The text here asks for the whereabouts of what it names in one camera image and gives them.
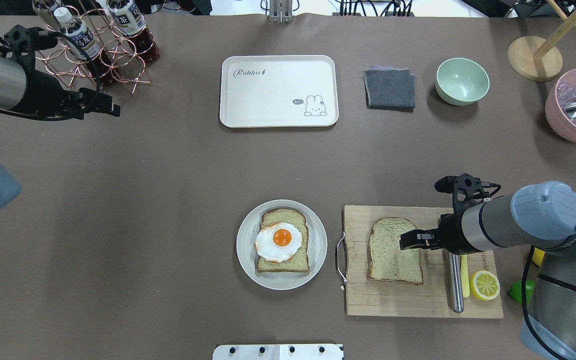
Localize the grey folded cloth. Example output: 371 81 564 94
363 65 416 111

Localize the tea bottle back left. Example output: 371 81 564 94
31 0 63 31

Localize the fried egg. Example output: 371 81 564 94
254 222 304 264

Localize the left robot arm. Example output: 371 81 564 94
0 57 121 209

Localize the tea bottle front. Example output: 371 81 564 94
53 6 115 85

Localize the wooden cutting board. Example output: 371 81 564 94
342 205 504 319

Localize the tea bottle right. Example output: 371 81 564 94
106 0 161 65

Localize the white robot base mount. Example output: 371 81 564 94
212 343 345 360

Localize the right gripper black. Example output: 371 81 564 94
400 213 466 255

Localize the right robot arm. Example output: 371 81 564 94
400 173 576 360

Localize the copper wire bottle rack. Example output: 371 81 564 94
36 0 151 93

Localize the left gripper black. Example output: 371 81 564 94
25 70 121 121

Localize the tea bottle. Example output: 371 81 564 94
53 6 115 85
31 0 63 31
106 0 161 65

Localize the green lime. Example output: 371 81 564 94
506 279 535 305

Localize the half lemon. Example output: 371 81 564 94
468 269 501 301

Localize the bread slice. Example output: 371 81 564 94
256 208 310 273
367 217 424 286

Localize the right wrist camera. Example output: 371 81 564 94
434 173 502 215

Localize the whole lemon upper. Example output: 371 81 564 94
531 247 546 267

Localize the wooden stand with round base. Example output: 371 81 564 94
507 0 576 82

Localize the cream rabbit tray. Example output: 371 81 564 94
219 54 339 129

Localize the mint green bowl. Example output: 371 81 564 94
434 57 490 106

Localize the grey round plate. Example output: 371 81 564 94
236 199 328 291

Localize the yellow plastic knife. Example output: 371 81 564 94
459 255 471 299

